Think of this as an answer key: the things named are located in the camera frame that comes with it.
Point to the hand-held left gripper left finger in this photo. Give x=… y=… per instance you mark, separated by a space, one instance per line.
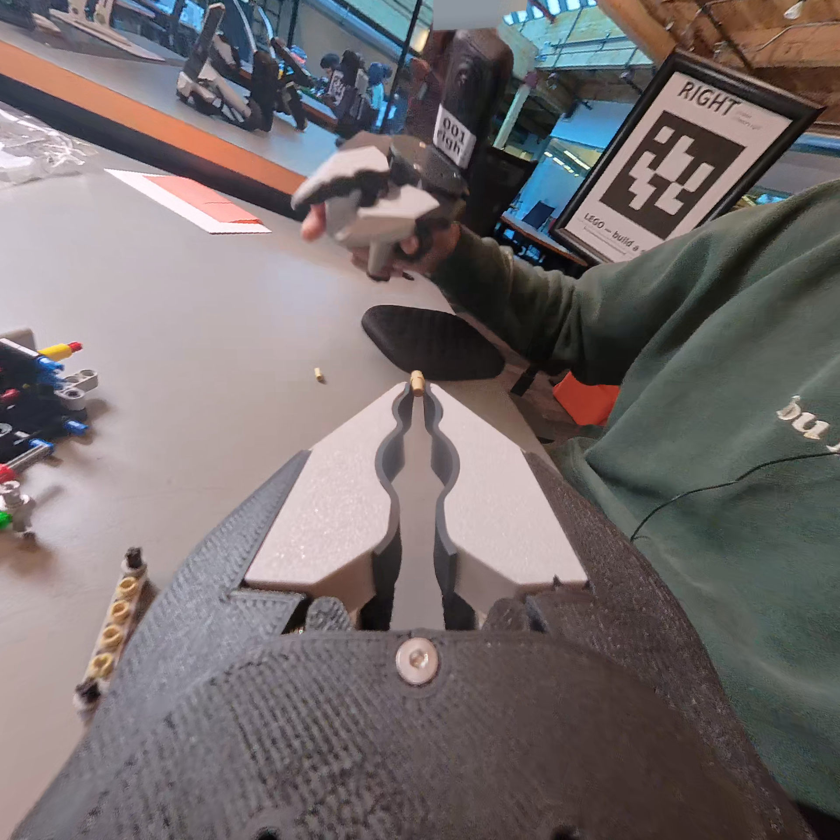
x=315 y=512

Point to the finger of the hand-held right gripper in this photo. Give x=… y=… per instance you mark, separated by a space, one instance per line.
x=348 y=161
x=387 y=216

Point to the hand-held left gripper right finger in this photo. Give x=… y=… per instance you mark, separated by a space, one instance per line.
x=518 y=512

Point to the single tan lego pin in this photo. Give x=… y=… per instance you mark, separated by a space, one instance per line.
x=417 y=382

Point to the grey lego beam frame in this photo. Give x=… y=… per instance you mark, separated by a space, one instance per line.
x=115 y=622

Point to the person's right forearm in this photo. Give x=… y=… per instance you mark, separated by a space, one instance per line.
x=525 y=308

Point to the lego car chassis assembly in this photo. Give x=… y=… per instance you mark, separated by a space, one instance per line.
x=33 y=400

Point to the person's right hand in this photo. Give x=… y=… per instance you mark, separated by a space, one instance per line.
x=433 y=249

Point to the black stand pole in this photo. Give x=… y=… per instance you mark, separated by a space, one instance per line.
x=403 y=65

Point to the black office chair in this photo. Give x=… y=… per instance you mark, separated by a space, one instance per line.
x=505 y=190

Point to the orange bag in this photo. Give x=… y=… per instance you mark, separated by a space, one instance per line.
x=587 y=400

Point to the black chair armrest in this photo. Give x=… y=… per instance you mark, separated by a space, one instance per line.
x=433 y=341

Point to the white and black device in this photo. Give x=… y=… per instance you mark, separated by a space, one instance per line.
x=216 y=79

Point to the white card with red panel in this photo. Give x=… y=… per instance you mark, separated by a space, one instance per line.
x=190 y=200

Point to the black framed tag sign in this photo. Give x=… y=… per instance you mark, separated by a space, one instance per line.
x=689 y=157

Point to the grey table with wooden edge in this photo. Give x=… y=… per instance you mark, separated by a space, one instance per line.
x=98 y=75

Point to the clear plastic bag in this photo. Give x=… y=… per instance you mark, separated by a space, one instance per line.
x=33 y=144

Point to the ceiling spotlight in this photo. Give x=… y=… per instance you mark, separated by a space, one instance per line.
x=794 y=8

